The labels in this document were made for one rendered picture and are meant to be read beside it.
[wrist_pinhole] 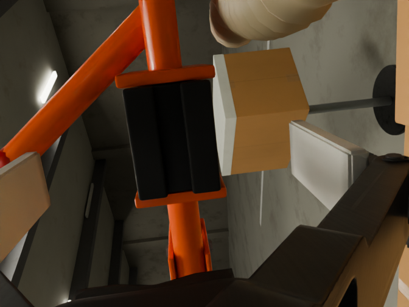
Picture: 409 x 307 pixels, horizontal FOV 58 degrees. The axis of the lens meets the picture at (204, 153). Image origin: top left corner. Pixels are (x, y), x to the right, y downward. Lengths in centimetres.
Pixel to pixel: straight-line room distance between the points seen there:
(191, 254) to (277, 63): 173
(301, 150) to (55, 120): 16
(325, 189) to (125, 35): 16
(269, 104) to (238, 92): 16
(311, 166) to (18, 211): 13
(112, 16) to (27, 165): 936
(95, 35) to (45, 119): 947
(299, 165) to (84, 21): 951
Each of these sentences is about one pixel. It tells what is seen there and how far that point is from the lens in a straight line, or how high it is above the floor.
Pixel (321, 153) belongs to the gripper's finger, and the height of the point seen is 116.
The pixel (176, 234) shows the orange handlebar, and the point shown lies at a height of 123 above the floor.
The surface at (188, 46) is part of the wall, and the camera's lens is 974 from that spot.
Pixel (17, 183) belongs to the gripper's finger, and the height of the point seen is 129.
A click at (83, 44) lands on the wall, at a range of 987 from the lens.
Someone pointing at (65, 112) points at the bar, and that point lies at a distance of 26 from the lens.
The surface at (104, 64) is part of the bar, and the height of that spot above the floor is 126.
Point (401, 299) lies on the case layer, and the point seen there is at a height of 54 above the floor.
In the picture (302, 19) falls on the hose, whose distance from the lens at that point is 18.
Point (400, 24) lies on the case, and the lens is 51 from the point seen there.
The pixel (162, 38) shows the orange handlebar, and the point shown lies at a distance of 23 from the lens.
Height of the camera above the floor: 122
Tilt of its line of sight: 3 degrees down
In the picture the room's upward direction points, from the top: 97 degrees counter-clockwise
